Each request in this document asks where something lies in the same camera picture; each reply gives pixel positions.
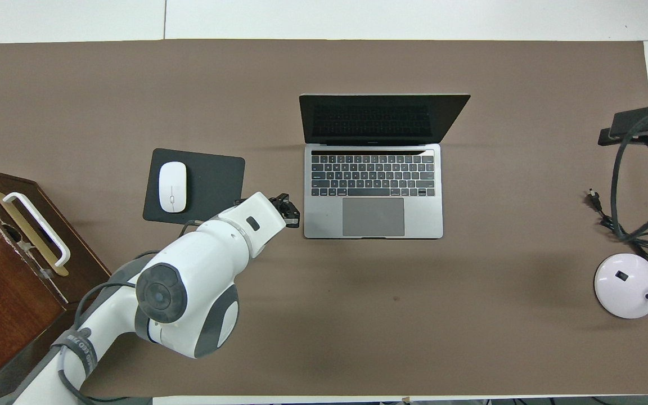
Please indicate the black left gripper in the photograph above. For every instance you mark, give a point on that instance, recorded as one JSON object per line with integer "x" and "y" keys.
{"x": 282, "y": 203}

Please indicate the silver laptop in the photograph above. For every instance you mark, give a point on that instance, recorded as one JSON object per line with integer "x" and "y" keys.
{"x": 374, "y": 216}

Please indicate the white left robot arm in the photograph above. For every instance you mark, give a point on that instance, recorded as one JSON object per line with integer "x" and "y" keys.
{"x": 200, "y": 264}

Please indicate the black mouse pad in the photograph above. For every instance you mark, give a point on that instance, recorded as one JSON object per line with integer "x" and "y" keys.
{"x": 214, "y": 174}

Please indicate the brown table mat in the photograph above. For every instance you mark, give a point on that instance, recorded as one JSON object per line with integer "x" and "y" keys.
{"x": 324, "y": 315}

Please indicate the white computer mouse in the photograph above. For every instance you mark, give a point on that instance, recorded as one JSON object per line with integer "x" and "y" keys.
{"x": 172, "y": 187}

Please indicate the white desk lamp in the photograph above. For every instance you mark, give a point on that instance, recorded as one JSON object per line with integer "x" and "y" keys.
{"x": 625, "y": 287}

